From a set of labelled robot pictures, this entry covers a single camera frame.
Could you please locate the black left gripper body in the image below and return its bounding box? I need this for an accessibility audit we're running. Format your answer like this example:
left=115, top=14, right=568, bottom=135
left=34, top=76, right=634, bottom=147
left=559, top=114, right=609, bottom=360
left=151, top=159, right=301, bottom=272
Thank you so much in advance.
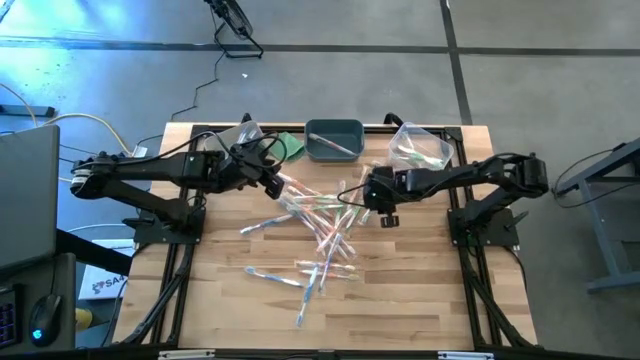
left=217, top=142, right=281, bottom=191

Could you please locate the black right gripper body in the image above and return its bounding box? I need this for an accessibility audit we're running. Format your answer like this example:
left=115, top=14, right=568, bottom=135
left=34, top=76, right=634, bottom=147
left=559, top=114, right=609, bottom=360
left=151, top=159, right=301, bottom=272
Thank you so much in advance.
left=363, top=166, right=409, bottom=214

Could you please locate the white plastic bin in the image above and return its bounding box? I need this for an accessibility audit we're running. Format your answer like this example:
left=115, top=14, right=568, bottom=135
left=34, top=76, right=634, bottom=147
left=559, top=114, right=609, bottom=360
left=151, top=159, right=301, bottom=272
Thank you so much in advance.
left=201, top=120, right=265, bottom=161

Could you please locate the green cloth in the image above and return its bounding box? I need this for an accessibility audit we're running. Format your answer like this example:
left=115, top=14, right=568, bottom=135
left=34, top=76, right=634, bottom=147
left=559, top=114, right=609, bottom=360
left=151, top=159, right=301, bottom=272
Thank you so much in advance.
left=272, top=131, right=306, bottom=163

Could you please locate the clear plastic bin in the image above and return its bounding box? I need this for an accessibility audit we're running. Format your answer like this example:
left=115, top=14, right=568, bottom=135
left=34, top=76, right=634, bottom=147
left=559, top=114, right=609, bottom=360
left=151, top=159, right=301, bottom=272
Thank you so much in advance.
left=387, top=121, right=456, bottom=172

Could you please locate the dark grey-green plastic bin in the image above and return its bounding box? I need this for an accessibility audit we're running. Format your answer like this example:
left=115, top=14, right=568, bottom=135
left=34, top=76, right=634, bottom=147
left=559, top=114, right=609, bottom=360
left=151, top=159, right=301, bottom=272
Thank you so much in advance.
left=303, top=118, right=366, bottom=164

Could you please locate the black floor fan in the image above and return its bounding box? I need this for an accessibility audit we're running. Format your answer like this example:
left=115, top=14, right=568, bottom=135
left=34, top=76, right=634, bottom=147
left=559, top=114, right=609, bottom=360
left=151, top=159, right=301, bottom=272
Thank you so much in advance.
left=202, top=0, right=265, bottom=60

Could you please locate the white printed cardboard box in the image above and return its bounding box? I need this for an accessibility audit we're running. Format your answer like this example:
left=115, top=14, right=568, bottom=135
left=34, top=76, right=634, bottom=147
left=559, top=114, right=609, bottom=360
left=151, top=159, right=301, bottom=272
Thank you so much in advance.
left=78, top=238, right=137, bottom=302

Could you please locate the silver aluminium extrusion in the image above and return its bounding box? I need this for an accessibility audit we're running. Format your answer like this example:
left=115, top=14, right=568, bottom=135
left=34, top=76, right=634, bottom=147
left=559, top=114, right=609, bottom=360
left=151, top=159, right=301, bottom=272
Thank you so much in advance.
left=157, top=349, right=217, bottom=360
left=437, top=350, right=496, bottom=360

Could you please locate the dark grey desk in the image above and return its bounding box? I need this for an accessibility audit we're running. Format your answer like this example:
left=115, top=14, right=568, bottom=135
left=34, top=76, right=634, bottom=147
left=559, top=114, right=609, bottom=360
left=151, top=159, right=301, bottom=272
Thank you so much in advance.
left=0, top=251, right=78, bottom=354

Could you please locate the grey laptop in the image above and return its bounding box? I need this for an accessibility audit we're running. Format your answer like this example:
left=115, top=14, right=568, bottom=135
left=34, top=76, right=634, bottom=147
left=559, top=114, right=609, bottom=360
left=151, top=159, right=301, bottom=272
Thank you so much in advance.
left=0, top=123, right=62, bottom=274

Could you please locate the yellow object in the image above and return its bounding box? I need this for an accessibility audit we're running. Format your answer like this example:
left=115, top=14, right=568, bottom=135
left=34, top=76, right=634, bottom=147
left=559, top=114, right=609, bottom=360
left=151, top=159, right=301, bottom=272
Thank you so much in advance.
left=74, top=307, right=95, bottom=332

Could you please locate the black floor bar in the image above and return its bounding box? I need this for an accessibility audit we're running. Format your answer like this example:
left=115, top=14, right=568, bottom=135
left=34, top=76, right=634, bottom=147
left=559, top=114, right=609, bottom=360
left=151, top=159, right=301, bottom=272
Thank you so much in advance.
left=0, top=104, right=57, bottom=119

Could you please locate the black computer mouse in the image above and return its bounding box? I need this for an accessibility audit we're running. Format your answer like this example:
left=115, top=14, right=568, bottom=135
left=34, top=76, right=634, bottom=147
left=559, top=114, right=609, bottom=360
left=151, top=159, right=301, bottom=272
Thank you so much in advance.
left=28, top=293, right=63, bottom=349

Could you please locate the black keyboard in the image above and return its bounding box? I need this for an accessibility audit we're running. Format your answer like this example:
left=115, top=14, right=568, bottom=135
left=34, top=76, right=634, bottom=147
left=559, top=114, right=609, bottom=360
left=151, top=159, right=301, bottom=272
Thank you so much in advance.
left=0, top=283, right=22, bottom=350

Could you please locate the black fan cable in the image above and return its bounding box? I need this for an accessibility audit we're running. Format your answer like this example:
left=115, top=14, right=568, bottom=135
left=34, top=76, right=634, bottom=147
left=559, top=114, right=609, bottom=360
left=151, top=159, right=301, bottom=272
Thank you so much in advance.
left=134, top=49, right=225, bottom=151

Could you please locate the thick cream cable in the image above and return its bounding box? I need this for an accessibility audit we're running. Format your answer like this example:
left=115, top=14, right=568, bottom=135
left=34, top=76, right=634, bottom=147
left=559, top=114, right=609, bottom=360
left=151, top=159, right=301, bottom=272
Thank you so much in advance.
left=42, top=111, right=136, bottom=184

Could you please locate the black diagonal frame strut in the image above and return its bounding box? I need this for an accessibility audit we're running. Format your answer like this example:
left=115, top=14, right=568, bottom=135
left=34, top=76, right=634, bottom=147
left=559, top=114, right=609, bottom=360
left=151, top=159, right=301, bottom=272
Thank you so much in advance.
left=54, top=228, right=135, bottom=277

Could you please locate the blue-grey desk frame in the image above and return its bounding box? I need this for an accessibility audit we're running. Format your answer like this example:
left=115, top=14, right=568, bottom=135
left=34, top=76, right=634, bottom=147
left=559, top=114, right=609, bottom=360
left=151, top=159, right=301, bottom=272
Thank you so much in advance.
left=554, top=137, right=640, bottom=296

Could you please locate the thin yellow cable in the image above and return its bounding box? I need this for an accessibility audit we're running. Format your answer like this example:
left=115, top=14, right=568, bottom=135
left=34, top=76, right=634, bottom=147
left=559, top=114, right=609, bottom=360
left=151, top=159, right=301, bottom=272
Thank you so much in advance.
left=0, top=82, right=39, bottom=127

